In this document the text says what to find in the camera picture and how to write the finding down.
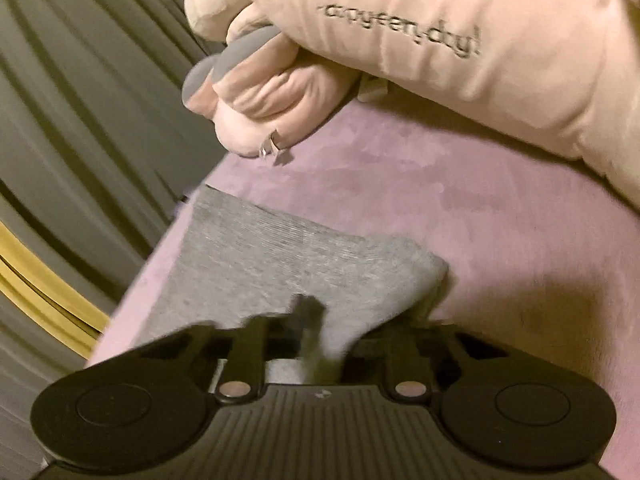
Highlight pink plush toy grey paw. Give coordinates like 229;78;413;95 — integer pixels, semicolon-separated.
155;0;363;158

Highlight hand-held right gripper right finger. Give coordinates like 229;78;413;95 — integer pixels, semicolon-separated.
345;325;507;402

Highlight grey-green curtain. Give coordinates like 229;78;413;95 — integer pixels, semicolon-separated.
0;0;236;321
0;280;101;480

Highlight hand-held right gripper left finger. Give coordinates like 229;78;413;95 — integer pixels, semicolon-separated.
134;295;323;402

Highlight pink plush pillow with print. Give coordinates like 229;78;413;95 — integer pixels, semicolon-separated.
245;0;640;206

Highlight purple blanket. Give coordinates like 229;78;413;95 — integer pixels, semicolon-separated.
85;94;640;480

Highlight grey pants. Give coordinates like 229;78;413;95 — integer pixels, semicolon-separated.
134;185;450;386

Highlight yellow curtain strip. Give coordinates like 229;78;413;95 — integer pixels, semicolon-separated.
0;220;111;356

